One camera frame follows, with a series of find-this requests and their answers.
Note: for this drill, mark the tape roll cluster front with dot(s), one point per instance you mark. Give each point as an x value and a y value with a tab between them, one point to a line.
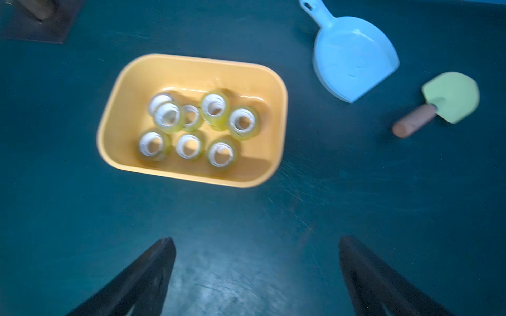
169	117

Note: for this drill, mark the light blue plastic dustpan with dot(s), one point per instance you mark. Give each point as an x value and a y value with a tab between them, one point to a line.
351	55

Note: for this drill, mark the green spatula wooden handle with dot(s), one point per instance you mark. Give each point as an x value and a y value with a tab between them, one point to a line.
452	96

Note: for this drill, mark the yellow plastic storage box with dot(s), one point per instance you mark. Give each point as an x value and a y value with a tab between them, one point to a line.
188	80

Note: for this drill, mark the transparent tape roll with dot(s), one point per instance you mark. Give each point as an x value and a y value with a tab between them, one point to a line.
158	100

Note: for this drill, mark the dark square tree base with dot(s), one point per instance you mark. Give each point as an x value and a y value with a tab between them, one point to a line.
42	21

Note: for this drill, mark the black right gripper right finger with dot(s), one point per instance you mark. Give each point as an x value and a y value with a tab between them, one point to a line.
375	288

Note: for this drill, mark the tape roll cluster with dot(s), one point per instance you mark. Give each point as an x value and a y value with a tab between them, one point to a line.
169	117
244	123

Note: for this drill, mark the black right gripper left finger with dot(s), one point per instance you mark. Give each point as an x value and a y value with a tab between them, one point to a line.
140	289

